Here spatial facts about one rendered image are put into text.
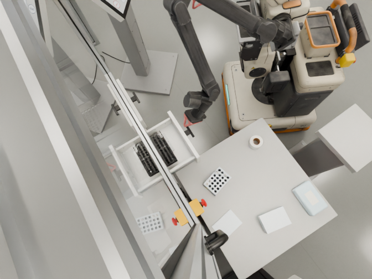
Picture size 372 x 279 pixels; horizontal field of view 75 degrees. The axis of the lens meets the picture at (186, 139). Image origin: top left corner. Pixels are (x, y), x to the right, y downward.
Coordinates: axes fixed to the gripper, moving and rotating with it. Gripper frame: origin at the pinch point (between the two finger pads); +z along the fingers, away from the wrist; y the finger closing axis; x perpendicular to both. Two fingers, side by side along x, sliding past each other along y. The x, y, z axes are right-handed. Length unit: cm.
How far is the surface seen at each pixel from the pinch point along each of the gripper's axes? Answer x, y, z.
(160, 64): -97, -69, 59
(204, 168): 21.7, -5.7, 13.0
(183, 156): 12.0, 4.2, 11.0
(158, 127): -7.4, 9.7, 9.8
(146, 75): -92, -53, 67
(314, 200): 63, -33, -13
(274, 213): 59, -16, -1
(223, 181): 32.8, -7.0, 7.3
